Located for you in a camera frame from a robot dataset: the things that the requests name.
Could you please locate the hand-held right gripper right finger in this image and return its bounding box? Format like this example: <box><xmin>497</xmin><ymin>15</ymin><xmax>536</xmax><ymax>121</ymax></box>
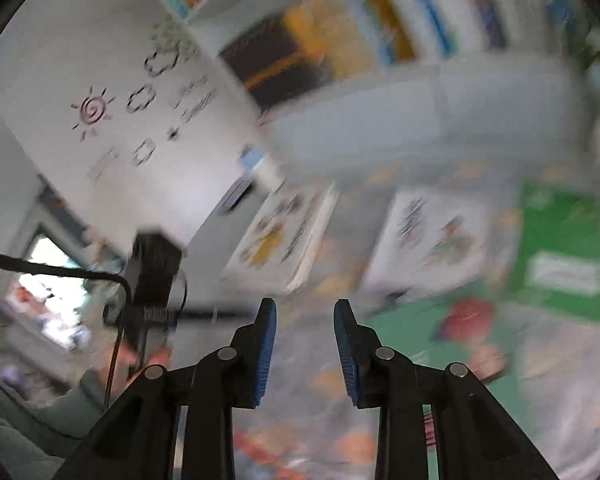
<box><xmin>333</xmin><ymin>299</ymin><xmax>561</xmax><ymax>480</ymax></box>

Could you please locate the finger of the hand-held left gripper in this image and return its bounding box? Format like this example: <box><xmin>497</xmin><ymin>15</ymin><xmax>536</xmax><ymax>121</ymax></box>
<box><xmin>172</xmin><ymin>310</ymin><xmax>258</xmax><ymax>322</ymax></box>

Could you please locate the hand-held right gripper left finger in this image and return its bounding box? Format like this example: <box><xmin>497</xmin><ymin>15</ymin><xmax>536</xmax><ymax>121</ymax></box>
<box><xmin>52</xmin><ymin>297</ymin><xmax>278</xmax><ymax>480</ymax></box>

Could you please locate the green book small figure print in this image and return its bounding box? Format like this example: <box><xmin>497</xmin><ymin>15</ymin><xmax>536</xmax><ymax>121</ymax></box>
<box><xmin>367</xmin><ymin>280</ymin><xmax>536</xmax><ymax>436</ymax></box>

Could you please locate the person's left forearm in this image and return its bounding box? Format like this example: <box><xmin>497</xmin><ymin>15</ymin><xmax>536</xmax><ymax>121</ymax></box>
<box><xmin>0</xmin><ymin>367</ymin><xmax>131</xmax><ymax>480</ymax></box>

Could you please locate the row of dark hardcover books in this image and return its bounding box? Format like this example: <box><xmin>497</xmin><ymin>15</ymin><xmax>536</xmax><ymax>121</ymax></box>
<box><xmin>219</xmin><ymin>12</ymin><xmax>333</xmax><ymax>110</ymax></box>

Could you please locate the row of yellow spine books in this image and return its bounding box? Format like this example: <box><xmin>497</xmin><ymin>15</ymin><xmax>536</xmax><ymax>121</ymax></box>
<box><xmin>282</xmin><ymin>0</ymin><xmax>416</xmax><ymax>81</ymax></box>

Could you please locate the row of white blue books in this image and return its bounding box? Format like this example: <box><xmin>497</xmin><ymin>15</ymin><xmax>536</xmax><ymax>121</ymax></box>
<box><xmin>370</xmin><ymin>0</ymin><xmax>561</xmax><ymax>61</ymax></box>

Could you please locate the person's left hand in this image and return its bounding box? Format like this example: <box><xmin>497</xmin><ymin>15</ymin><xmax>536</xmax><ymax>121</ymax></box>
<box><xmin>100</xmin><ymin>342</ymin><xmax>173</xmax><ymax>386</ymax></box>

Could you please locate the leaf pattern tablecloth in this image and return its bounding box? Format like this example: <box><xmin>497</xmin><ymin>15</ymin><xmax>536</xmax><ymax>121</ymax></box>
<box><xmin>180</xmin><ymin>160</ymin><xmax>600</xmax><ymax>480</ymax></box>

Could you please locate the white book yellow-robed man print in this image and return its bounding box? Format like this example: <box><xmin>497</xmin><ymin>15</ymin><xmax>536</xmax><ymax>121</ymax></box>
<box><xmin>220</xmin><ymin>184</ymin><xmax>340</xmax><ymax>295</ymax></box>

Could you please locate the black smartphone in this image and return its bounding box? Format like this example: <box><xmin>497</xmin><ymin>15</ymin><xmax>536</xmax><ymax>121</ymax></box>
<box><xmin>219</xmin><ymin>179</ymin><xmax>255</xmax><ymax>215</ymax></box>

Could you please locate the white book black calligraphy title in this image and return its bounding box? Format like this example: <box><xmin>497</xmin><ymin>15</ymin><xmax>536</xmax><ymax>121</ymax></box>
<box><xmin>360</xmin><ymin>191</ymin><xmax>493</xmax><ymax>306</ymax></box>

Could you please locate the white bottle blue lid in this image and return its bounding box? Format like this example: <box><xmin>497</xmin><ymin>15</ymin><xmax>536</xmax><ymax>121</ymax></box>
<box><xmin>237</xmin><ymin>145</ymin><xmax>287</xmax><ymax>195</ymax></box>

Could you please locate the green book white label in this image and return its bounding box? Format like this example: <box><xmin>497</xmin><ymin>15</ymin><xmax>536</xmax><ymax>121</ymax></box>
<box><xmin>506</xmin><ymin>181</ymin><xmax>600</xmax><ymax>325</ymax></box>

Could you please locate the white bookshelf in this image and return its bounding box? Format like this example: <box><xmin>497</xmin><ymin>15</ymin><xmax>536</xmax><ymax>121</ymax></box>
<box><xmin>125</xmin><ymin>0</ymin><xmax>596</xmax><ymax>191</ymax></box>

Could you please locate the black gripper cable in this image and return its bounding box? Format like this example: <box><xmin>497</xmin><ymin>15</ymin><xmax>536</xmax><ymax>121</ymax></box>
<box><xmin>0</xmin><ymin>249</ymin><xmax>133</xmax><ymax>406</ymax></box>

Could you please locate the group of wall stickers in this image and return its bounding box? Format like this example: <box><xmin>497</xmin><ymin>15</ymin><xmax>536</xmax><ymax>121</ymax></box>
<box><xmin>70</xmin><ymin>15</ymin><xmax>218</xmax><ymax>181</ymax></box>

